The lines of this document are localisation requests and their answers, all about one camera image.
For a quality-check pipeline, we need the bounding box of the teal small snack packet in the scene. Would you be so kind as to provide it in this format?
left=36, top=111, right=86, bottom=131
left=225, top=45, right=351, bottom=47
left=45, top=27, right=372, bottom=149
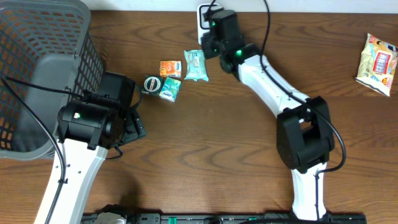
left=184, top=50, right=209, bottom=82

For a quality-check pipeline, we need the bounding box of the dark green round-label box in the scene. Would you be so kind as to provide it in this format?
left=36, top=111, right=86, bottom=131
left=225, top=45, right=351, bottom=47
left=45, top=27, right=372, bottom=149
left=141, top=75, right=164, bottom=96

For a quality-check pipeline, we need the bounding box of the orange tissue pack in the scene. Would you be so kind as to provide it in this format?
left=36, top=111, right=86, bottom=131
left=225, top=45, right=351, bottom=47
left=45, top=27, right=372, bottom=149
left=159, top=60, right=182, bottom=78

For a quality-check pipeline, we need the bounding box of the green tissue pack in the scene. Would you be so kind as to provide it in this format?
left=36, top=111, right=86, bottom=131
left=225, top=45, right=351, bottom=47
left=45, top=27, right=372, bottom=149
left=159, top=77, right=182, bottom=102

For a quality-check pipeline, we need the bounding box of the large white snack bag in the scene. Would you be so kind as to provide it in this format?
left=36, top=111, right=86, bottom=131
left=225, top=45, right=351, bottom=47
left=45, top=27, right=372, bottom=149
left=354, top=34, right=397, bottom=97

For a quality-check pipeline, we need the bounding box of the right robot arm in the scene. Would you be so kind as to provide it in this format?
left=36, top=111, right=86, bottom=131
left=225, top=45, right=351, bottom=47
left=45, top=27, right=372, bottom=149
left=198, top=31, right=344, bottom=221

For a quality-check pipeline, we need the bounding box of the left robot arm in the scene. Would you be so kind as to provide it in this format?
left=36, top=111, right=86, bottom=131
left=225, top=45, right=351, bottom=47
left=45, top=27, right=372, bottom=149
left=35, top=93, right=146, bottom=223

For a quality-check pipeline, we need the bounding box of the white barcode scanner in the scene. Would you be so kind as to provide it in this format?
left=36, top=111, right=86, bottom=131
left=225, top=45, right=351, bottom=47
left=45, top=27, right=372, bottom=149
left=197, top=3, right=224, bottom=45

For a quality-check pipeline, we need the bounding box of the grey plastic mesh basket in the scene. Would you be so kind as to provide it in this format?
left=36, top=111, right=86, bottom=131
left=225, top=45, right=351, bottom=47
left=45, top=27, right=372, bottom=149
left=1, top=0, right=104, bottom=161

